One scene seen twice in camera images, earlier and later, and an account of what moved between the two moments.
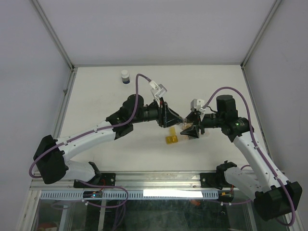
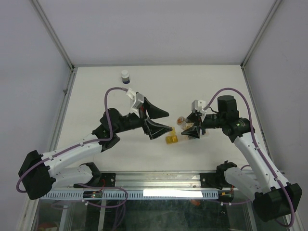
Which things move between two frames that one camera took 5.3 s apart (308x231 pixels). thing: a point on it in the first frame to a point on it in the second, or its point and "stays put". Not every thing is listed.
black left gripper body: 161,112 to 144,117
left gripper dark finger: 171,117 to 154,112
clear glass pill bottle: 185,124 stays put
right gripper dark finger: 192,118 stays put
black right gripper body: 200,124 stays put
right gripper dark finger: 193,131 stays put
